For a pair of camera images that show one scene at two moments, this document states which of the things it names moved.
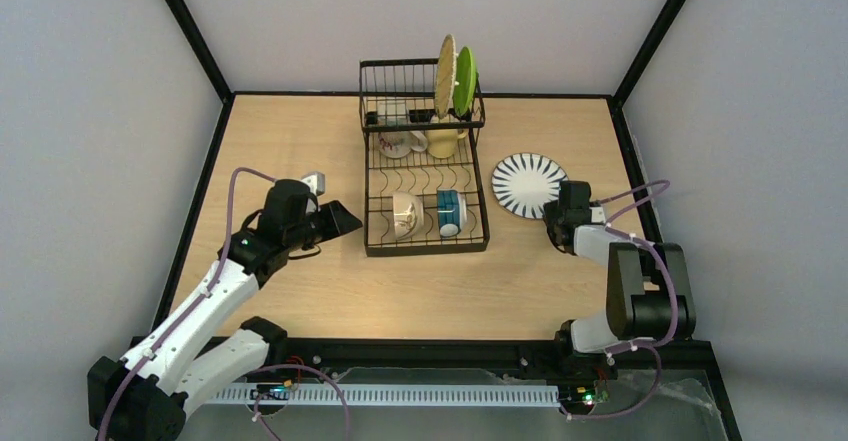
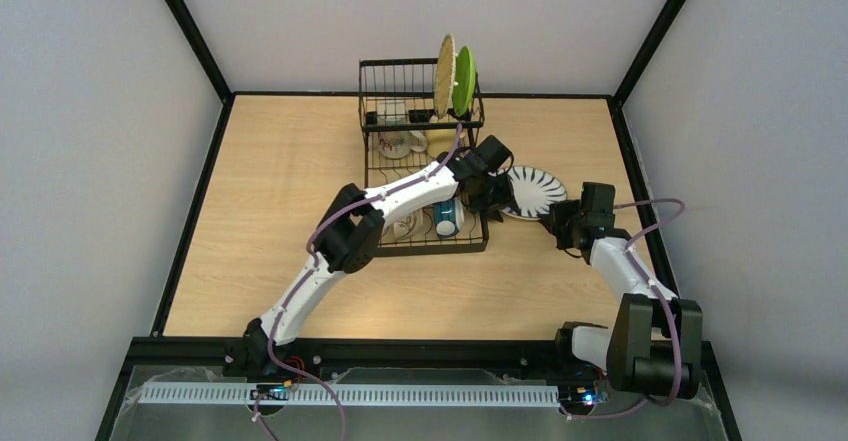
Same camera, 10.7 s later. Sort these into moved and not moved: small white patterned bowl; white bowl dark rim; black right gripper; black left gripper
Moved: black left gripper
Not moved: small white patterned bowl; black right gripper; white bowl dark rim
